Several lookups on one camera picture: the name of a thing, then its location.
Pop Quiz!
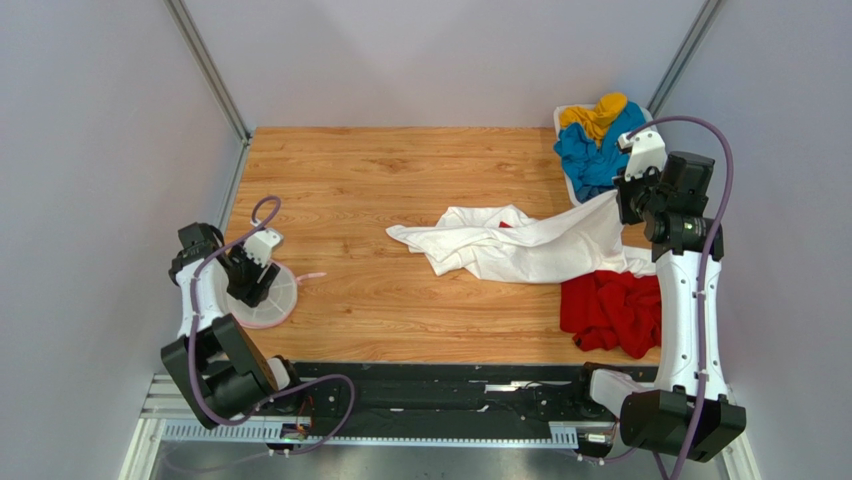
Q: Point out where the white mesh laundry bag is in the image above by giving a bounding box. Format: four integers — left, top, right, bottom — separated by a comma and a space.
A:
226, 261, 327, 330

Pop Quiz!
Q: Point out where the white Coca-Cola print t-shirt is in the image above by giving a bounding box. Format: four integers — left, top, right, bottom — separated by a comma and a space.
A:
386, 192, 655, 284

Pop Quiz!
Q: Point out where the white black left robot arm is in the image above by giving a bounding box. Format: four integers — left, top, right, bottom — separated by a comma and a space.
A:
161, 223, 301, 429

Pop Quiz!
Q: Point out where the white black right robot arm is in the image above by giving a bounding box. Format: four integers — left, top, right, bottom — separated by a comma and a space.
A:
584, 152, 747, 463

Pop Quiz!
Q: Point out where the blue t-shirt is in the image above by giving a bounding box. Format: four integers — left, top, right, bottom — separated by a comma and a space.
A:
553, 92, 650, 205

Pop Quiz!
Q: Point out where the yellow t-shirt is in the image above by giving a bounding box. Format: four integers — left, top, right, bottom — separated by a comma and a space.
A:
557, 92, 628, 146

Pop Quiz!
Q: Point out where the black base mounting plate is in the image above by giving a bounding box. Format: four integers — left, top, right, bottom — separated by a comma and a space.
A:
260, 362, 615, 440

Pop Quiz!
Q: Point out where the red t-shirt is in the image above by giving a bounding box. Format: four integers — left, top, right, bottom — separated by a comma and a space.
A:
559, 270, 662, 359

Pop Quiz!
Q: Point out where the white plastic laundry basket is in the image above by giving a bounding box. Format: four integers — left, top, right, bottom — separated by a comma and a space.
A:
553, 101, 652, 205

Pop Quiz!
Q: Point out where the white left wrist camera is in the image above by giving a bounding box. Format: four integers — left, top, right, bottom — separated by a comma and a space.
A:
242, 229, 283, 267

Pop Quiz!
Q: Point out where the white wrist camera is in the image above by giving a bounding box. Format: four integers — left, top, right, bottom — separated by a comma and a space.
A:
618, 127, 667, 181
242, 229, 283, 267

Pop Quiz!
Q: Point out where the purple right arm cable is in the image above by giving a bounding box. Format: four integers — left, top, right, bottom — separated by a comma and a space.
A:
575, 115, 736, 480

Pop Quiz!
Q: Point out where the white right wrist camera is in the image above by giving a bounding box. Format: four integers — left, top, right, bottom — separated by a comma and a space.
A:
618, 127, 667, 181

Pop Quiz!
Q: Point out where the aluminium frame rail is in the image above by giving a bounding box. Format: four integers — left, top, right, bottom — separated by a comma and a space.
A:
142, 375, 617, 449

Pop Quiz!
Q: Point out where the aluminium corner post right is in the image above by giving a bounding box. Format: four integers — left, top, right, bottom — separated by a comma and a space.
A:
647, 0, 726, 118

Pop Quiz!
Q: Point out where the aluminium corner post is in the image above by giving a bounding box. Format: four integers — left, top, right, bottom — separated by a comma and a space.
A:
647, 0, 726, 118
164, 0, 252, 145

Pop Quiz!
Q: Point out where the aluminium corner post left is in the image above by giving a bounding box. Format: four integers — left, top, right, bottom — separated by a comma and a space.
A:
164, 0, 252, 145

